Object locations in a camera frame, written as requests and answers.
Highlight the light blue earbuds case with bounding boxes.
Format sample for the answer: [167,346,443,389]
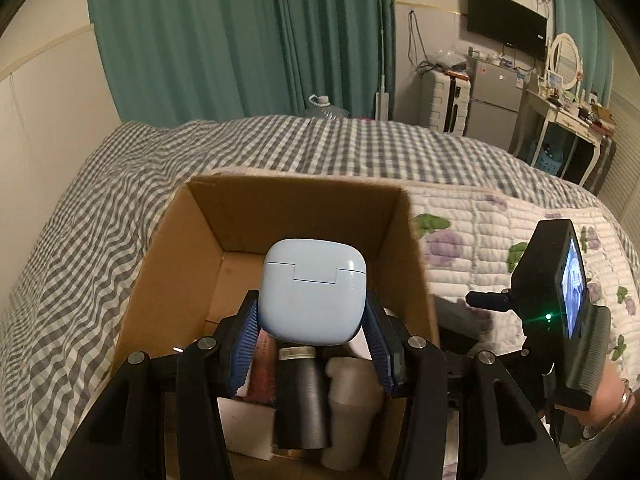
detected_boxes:
[262,238,367,346]

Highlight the black wall television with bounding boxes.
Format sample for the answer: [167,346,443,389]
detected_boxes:
[466,0,549,61]

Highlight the wide green window curtain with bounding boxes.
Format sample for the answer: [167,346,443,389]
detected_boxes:
[86,0,397,124]

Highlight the clear water jug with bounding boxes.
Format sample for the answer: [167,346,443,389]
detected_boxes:
[302,94,351,121]

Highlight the white oval mirror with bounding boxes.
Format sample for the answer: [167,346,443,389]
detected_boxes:
[548,33,584,92]

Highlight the blue plastic basket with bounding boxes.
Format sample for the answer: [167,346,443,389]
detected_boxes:
[532,142,566,177]

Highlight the white dressing table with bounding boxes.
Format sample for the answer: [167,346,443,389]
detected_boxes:
[508,87,609,191]

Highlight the silver fridge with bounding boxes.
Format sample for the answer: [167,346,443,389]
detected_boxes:
[462,57,531,140]

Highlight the white charger adapter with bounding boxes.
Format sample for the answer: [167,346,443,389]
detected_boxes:
[217,395,281,461]

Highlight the person's right hand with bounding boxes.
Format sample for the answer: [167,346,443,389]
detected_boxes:
[575,360,625,429]

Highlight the white mop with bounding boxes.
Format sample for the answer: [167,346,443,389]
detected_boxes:
[373,0,392,122]

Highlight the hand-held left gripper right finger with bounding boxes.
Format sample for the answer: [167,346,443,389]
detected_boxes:
[362,292,574,480]

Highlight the black hanging cables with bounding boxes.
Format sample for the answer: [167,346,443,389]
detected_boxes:
[407,10,436,74]

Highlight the clear plastic bag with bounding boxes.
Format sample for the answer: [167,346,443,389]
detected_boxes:
[432,47,469,74]

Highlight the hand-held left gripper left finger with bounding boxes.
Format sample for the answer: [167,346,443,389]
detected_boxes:
[52,290,261,480]

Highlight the grey checked bedsheet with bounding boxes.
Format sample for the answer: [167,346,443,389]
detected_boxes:
[0,114,632,461]

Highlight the white louvred wardrobe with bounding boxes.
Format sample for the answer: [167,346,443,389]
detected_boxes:
[597,50,640,221]

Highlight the pink box with gold pattern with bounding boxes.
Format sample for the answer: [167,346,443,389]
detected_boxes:
[247,337,281,406]

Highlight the white floral quilt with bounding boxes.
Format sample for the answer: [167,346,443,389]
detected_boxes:
[407,180,640,461]

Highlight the white suitcase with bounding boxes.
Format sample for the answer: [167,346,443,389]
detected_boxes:
[419,71,474,136]

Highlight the dark suitcase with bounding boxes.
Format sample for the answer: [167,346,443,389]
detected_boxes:
[582,135,619,196]

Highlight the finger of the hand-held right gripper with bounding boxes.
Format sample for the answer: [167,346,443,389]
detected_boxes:
[465,290,519,314]

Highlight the narrow green curtain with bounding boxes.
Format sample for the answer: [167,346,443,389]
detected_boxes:
[546,0,614,107]

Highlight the white bottle with red cap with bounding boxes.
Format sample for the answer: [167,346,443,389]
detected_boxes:
[320,355,389,471]

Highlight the small brown carton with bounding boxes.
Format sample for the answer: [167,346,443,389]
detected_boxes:
[582,105,614,134]

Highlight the brown cardboard box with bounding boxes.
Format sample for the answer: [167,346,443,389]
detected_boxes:
[110,172,441,480]

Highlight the black cylinder with white label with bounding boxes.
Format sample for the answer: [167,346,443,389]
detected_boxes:
[272,342,332,450]

